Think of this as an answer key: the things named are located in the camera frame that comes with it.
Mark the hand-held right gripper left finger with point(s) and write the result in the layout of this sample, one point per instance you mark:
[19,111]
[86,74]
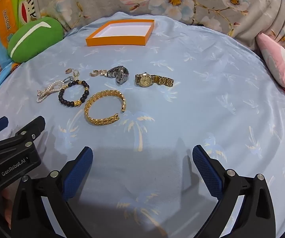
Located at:
[79,171]

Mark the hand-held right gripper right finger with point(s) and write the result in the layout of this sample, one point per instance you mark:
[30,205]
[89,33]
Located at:
[207,171]

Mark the silver wrist watch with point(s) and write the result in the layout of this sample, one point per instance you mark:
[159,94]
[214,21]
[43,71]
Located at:
[119,74]

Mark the gold wrist watch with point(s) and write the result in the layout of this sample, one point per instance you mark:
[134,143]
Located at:
[152,79]

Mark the orange jewelry box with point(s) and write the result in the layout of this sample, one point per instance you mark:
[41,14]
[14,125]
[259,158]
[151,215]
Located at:
[122,31]

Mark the person's left hand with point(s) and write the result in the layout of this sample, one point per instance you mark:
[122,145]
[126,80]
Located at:
[6,195]

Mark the light blue palm-print sheet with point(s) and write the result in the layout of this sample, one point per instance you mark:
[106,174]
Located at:
[194,99]

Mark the green round cushion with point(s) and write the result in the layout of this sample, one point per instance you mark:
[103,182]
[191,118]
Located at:
[40,39]

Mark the cartoon printed blanket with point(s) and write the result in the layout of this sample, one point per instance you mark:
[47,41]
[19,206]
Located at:
[8,12]

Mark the pink plush pillow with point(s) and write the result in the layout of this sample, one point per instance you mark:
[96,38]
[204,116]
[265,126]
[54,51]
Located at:
[279,59]

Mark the grey floral blanket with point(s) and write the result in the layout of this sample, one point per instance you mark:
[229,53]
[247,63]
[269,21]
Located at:
[207,2]

